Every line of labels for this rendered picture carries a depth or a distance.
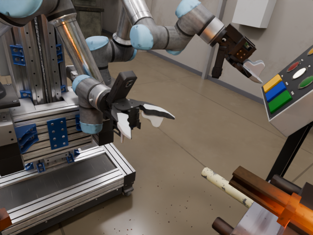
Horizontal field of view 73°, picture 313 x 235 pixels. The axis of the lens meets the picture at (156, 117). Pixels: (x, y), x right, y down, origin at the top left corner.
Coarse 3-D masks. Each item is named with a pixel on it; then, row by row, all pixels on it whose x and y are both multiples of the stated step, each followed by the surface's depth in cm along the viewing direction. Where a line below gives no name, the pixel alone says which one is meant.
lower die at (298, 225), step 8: (304, 192) 39; (312, 192) 40; (304, 200) 37; (312, 200) 37; (312, 208) 36; (288, 224) 32; (296, 224) 31; (280, 232) 34; (288, 232) 31; (296, 232) 31; (304, 232) 31; (312, 232) 31
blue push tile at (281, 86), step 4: (280, 84) 79; (284, 84) 77; (272, 88) 82; (276, 88) 80; (280, 88) 77; (284, 88) 75; (268, 92) 83; (272, 92) 80; (276, 92) 77; (280, 92) 76; (268, 96) 80; (272, 96) 77; (276, 96) 76; (268, 100) 78
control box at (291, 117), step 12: (300, 60) 82; (312, 60) 74; (288, 72) 83; (312, 72) 68; (288, 84) 75; (312, 84) 62; (264, 96) 86; (300, 96) 63; (312, 96) 61; (288, 108) 64; (300, 108) 63; (312, 108) 62; (276, 120) 67; (288, 120) 66; (300, 120) 65; (312, 120) 64; (288, 132) 68
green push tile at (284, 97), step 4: (284, 92) 72; (288, 92) 70; (280, 96) 72; (284, 96) 70; (288, 96) 68; (272, 100) 75; (276, 100) 72; (280, 100) 70; (284, 100) 68; (288, 100) 66; (268, 104) 75; (272, 104) 72; (276, 104) 70; (280, 104) 68; (284, 104) 67; (272, 108) 70; (276, 108) 69; (272, 112) 70
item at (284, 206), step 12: (240, 168) 39; (240, 180) 38; (252, 180) 37; (264, 180) 37; (252, 192) 37; (264, 192) 35; (276, 192) 35; (264, 204) 35; (276, 204) 35; (288, 204) 33; (300, 204) 34; (288, 216) 32; (300, 216) 32; (312, 216) 32; (312, 228) 31
